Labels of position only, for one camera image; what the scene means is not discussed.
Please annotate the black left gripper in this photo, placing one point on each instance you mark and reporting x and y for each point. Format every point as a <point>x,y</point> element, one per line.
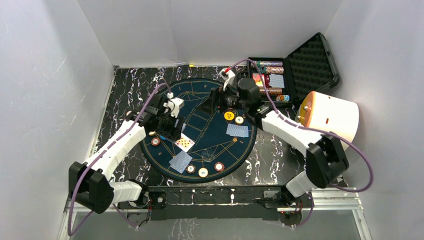
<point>175,127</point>

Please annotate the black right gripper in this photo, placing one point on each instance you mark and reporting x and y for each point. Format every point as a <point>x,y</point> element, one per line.
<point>216,99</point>

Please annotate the red poker chip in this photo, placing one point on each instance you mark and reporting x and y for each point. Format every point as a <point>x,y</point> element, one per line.
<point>155,141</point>

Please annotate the yellow big blind button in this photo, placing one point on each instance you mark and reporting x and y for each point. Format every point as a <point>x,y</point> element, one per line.
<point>229,115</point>

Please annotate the face-up diamonds card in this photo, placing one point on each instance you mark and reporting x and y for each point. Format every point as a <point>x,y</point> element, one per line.
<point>184,143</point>

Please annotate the dealt card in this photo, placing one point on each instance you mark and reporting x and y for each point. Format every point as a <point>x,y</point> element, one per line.
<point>235,130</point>
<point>180,161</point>

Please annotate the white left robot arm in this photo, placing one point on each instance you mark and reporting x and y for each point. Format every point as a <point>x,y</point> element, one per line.
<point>89,181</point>

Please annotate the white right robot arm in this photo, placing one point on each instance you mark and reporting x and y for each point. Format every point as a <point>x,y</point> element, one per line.
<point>324,155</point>

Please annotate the red card deck box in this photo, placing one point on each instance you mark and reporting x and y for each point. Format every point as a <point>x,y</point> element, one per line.
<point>258,78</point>

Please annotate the poker chip row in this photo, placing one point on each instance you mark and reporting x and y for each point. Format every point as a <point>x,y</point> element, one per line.
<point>269,64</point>
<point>272,70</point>
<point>272,91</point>

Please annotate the round blue poker mat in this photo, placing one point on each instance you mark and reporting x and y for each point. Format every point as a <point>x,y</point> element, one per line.
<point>207,131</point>

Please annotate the top poker chip row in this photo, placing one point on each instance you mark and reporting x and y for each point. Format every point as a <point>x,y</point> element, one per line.
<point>269,64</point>

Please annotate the blue card deck in case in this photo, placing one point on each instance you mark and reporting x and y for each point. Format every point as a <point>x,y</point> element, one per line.
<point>276,81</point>

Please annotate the short poker chip stack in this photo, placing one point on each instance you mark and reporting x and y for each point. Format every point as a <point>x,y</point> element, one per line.
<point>282,98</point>

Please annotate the black foam-lined carrying case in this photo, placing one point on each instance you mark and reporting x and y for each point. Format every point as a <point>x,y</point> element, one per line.
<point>310,67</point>

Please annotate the white cylindrical drum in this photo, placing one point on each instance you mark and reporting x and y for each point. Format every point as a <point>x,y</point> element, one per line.
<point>328,113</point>

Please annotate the aluminium mounting rail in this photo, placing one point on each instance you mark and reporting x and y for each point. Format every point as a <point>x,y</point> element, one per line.
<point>162,203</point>

